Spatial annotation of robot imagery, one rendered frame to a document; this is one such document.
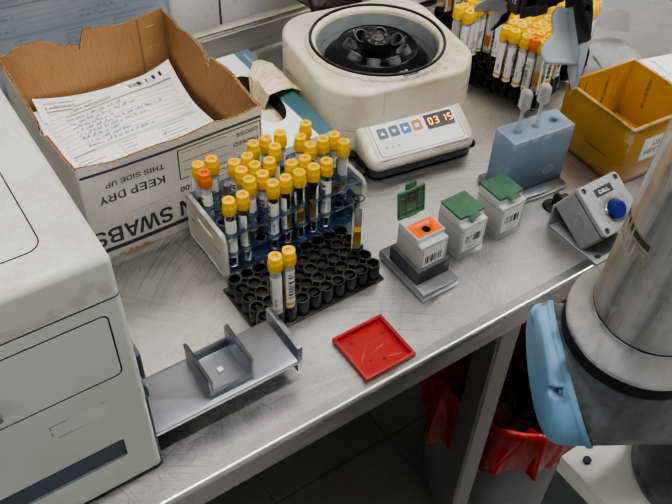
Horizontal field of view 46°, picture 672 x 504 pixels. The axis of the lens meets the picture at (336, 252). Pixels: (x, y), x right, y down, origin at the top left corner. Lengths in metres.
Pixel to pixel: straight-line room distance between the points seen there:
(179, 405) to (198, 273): 0.22
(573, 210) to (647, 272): 0.51
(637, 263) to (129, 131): 0.75
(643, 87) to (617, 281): 0.73
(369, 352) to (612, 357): 0.37
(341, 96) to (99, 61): 0.35
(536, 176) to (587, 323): 0.53
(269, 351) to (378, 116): 0.41
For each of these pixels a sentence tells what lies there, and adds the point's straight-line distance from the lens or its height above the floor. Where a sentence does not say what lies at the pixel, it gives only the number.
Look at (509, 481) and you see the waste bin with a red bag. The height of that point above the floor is 0.25.
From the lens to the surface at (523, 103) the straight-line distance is 1.03.
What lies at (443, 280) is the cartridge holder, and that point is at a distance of 0.96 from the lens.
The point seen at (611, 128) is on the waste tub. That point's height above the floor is 0.95.
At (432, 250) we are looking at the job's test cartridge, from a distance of 0.93.
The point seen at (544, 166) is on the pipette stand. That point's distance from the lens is 1.11.
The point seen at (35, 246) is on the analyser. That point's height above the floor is 1.17.
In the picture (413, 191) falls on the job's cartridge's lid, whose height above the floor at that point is 0.98.
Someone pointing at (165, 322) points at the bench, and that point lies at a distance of 0.94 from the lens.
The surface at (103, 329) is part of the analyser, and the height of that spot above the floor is 1.10.
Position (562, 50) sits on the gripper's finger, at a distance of 0.93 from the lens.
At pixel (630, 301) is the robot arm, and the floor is 1.19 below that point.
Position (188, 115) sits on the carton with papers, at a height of 0.94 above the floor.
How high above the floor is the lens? 1.59
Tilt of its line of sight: 45 degrees down
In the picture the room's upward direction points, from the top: 2 degrees clockwise
